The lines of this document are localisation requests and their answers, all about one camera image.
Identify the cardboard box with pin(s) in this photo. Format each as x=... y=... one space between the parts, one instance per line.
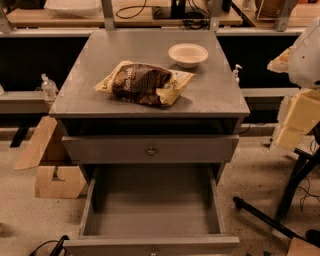
x=56 y=176

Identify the yellow foam blocks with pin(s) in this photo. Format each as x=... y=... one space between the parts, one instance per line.
x=297 y=116

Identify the yellow foam gripper tip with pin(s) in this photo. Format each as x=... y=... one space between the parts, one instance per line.
x=306 y=58

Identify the clear plastic bottle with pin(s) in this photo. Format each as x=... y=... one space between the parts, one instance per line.
x=49 y=86

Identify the grey drawer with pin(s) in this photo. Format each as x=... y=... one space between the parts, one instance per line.
x=150 y=149
x=152 y=210

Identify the grey top drawer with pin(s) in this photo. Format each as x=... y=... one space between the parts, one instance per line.
x=150 y=149

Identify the brown yellow chip bag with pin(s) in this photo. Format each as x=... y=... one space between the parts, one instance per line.
x=145 y=84

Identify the wooden back table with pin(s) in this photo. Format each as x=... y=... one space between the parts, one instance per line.
x=126 y=13

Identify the grey drawer cabinet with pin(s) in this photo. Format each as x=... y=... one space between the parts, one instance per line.
x=212 y=103

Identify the white paper bowl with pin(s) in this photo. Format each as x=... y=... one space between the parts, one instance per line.
x=187 y=55

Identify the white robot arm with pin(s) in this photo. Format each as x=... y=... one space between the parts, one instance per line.
x=301 y=61

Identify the white plastic bag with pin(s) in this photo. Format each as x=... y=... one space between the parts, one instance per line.
x=80 y=8

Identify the small pump bottle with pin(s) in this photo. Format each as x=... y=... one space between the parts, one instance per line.
x=236 y=71

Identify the black stand with legs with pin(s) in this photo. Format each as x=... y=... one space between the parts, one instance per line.
x=305 y=163

